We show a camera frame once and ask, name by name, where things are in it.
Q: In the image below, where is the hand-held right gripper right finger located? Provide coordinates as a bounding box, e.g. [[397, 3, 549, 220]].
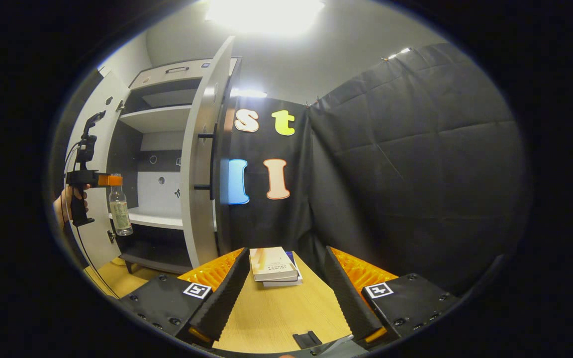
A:
[[324, 246, 461, 349]]

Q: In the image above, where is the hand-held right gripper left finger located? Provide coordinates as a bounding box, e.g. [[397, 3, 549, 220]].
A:
[[117, 248, 251, 349]]

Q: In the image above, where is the clear plastic bottle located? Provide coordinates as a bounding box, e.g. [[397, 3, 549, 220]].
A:
[[108, 173, 134, 237]]

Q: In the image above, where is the grey cabinet door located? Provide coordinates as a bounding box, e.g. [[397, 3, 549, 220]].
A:
[[65, 70, 130, 271], [181, 36, 236, 269]]

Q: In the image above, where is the grey cabinet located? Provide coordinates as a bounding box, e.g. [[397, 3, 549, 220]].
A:
[[107, 56, 242, 275]]

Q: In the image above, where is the grey cabinet drawer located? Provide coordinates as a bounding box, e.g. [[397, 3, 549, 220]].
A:
[[128, 57, 240, 91]]

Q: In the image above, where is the beige book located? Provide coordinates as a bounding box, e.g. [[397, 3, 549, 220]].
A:
[[249, 247, 298, 282]]

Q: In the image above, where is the blue covered book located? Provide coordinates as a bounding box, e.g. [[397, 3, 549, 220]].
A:
[[262, 251, 303, 288]]

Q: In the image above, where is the black backdrop cloth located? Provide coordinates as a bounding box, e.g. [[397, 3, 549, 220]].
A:
[[48, 42, 531, 299]]

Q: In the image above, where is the large ceiling light panel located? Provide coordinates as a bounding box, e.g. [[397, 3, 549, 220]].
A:
[[206, 0, 326, 36]]

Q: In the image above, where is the black door handle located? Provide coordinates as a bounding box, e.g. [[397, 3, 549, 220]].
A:
[[193, 123, 218, 200]]

